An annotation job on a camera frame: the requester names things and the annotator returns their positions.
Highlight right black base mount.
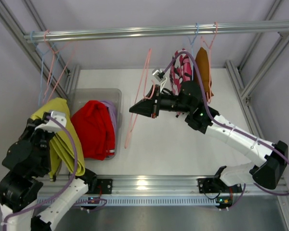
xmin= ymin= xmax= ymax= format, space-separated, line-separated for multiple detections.
xmin=197 ymin=178 xmax=221 ymax=194

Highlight red trousers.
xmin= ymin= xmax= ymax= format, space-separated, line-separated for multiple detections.
xmin=71 ymin=100 xmax=116 ymax=161

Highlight aluminium hanging rail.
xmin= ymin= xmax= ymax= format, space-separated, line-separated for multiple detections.
xmin=24 ymin=20 xmax=289 ymax=43

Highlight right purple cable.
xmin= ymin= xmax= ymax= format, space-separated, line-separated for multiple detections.
xmin=162 ymin=49 xmax=289 ymax=196

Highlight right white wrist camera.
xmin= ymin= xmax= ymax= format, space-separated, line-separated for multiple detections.
xmin=152 ymin=68 xmax=167 ymax=91

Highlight pink hanger of brown trousers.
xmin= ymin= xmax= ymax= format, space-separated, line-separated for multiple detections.
xmin=200 ymin=21 xmax=218 ymax=103

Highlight brown trousers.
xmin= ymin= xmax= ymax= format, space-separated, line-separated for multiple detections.
xmin=195 ymin=47 xmax=209 ymax=94

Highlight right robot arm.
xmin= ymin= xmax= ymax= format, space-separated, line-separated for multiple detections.
xmin=129 ymin=81 xmax=288 ymax=190

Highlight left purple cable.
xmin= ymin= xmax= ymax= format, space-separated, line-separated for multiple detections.
xmin=2 ymin=115 xmax=108 ymax=226

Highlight left aluminium frame post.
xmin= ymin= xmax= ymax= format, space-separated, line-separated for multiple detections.
xmin=0 ymin=0 xmax=80 ymax=99

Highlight purple cable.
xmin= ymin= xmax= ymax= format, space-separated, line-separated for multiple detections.
xmin=162 ymin=49 xmax=289 ymax=196
xmin=2 ymin=115 xmax=108 ymax=226

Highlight pink hanger of red trousers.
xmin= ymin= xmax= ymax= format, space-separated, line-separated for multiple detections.
xmin=42 ymin=30 xmax=77 ymax=104

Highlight right aluminium frame post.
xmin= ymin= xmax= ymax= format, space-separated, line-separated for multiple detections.
xmin=225 ymin=0 xmax=289 ymax=105

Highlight aluminium frame post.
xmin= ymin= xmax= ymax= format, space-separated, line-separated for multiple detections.
xmin=0 ymin=0 xmax=80 ymax=99
xmin=225 ymin=0 xmax=289 ymax=105

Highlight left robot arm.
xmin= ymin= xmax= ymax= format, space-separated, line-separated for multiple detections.
xmin=0 ymin=111 xmax=97 ymax=231

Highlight transparent plastic bin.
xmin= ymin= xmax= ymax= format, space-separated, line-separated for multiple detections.
xmin=67 ymin=89 xmax=121 ymax=160

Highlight yellow-green trousers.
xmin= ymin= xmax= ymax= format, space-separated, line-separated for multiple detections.
xmin=30 ymin=98 xmax=85 ymax=181

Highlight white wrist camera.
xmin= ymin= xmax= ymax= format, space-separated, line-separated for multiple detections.
xmin=152 ymin=68 xmax=167 ymax=91
xmin=35 ymin=110 xmax=67 ymax=133

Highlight light blue hanger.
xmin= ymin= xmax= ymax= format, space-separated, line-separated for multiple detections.
xmin=30 ymin=31 xmax=56 ymax=106

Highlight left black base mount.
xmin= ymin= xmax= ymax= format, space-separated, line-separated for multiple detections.
xmin=94 ymin=179 xmax=113 ymax=195

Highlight floral pink trousers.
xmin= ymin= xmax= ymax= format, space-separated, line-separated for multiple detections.
xmin=170 ymin=53 xmax=193 ymax=95

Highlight blue hanger of floral trousers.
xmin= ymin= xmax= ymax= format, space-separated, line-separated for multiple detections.
xmin=187 ymin=22 xmax=199 ymax=80

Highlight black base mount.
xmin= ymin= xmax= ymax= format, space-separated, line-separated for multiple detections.
xmin=94 ymin=179 xmax=113 ymax=195
xmin=197 ymin=178 xmax=221 ymax=194

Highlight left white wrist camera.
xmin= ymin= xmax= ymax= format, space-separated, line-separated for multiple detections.
xmin=35 ymin=110 xmax=67 ymax=133

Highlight lilac trousers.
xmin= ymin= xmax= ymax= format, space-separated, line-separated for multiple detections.
xmin=101 ymin=100 xmax=117 ymax=137

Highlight pink hanger of yellow trousers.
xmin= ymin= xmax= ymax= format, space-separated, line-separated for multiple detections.
xmin=124 ymin=48 xmax=153 ymax=149

